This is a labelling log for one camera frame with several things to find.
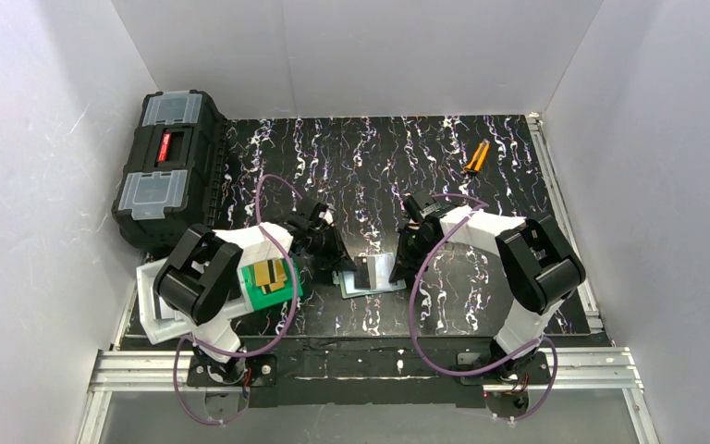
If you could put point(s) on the aluminium frame rail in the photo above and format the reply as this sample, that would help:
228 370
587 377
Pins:
360 372

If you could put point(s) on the black toolbox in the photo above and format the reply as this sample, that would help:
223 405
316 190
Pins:
172 177

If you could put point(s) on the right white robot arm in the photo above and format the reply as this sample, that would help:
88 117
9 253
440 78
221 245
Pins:
539 263

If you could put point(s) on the black credit card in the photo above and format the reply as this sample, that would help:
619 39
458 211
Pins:
361 276

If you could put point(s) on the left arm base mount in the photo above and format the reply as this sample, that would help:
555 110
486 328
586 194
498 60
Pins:
231 381

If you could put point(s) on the white bin with silver cards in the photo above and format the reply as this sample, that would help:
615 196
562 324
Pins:
159 322

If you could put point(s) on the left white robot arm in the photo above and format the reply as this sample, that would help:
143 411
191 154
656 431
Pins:
215 276

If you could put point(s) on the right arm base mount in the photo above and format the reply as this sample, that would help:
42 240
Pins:
516 389

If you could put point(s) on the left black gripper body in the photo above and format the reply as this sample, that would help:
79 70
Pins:
328 246

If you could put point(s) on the gold credit cards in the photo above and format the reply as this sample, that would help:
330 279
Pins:
270 275

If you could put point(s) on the green plastic bin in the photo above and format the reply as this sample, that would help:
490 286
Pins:
254 295

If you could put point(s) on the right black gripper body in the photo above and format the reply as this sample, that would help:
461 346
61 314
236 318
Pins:
409 244

